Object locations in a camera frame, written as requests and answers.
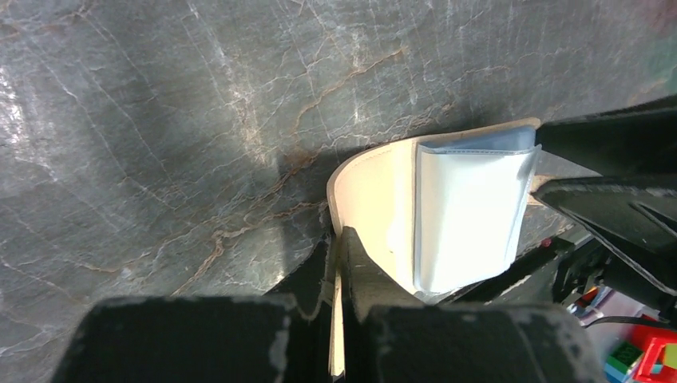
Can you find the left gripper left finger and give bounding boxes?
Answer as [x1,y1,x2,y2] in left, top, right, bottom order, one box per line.
[52,236,331,382]

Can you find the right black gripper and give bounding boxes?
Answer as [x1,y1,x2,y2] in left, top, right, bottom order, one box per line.
[440,95,676,323]

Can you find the beige leather card holder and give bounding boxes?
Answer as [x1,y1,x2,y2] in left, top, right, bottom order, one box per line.
[327,117,541,377]

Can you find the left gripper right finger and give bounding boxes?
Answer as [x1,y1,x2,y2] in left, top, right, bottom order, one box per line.
[338,227,606,382]

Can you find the colourful toy blocks pile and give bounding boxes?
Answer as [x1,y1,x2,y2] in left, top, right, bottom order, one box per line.
[568,287,676,382]

